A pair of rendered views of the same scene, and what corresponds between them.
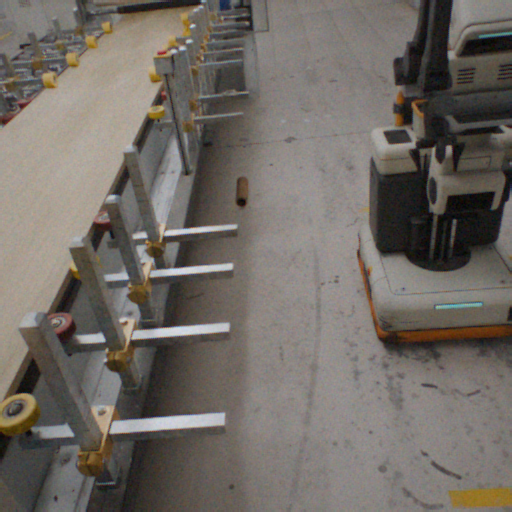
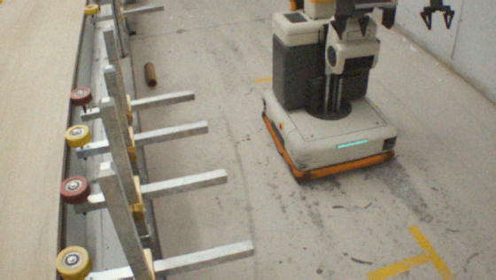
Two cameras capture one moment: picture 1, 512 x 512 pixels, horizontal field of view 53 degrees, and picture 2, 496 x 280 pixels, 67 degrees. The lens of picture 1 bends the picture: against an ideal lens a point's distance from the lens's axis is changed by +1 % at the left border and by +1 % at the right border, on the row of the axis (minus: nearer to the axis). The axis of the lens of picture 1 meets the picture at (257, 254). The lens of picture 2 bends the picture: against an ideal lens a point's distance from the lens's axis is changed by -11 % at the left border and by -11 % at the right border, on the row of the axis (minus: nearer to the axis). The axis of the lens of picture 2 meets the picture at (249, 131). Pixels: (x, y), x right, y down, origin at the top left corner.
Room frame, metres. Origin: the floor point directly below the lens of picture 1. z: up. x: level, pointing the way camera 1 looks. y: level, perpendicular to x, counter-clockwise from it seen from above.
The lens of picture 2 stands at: (0.07, 0.33, 1.63)
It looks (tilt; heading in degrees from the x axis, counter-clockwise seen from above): 36 degrees down; 340
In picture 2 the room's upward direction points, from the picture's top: 2 degrees counter-clockwise
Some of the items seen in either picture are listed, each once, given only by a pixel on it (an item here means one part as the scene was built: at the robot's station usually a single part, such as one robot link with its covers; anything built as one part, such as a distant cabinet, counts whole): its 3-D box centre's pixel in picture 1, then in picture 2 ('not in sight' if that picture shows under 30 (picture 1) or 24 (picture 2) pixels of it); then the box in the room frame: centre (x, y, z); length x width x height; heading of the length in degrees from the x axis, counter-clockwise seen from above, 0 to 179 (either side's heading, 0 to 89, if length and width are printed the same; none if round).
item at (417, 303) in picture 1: (434, 273); (326, 123); (1.84, -0.81, 0.16); 0.67 x 0.64 x 0.25; 175
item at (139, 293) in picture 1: (141, 282); (127, 145); (1.18, 0.34, 0.83); 0.14 x 0.06 x 0.05; 176
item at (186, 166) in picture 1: (177, 125); (116, 16); (2.14, 0.27, 0.93); 0.05 x 0.05 x 0.45; 86
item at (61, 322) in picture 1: (62, 338); (79, 198); (0.96, 0.51, 0.85); 0.08 x 0.08 x 0.11
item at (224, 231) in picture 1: (172, 236); (137, 105); (1.44, 0.27, 0.81); 0.43 x 0.03 x 0.04; 86
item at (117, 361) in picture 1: (122, 345); (133, 199); (0.93, 0.36, 0.83); 0.14 x 0.06 x 0.05; 176
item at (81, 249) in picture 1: (109, 324); (127, 180); (0.90, 0.36, 0.92); 0.04 x 0.04 x 0.48; 86
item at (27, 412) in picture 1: (24, 425); (79, 273); (0.71, 0.53, 0.85); 0.08 x 0.08 x 0.11
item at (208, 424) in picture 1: (123, 431); (164, 268); (0.69, 0.33, 0.81); 0.43 x 0.03 x 0.04; 86
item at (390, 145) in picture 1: (437, 183); (324, 52); (1.93, -0.82, 0.59); 0.55 x 0.34 x 0.83; 85
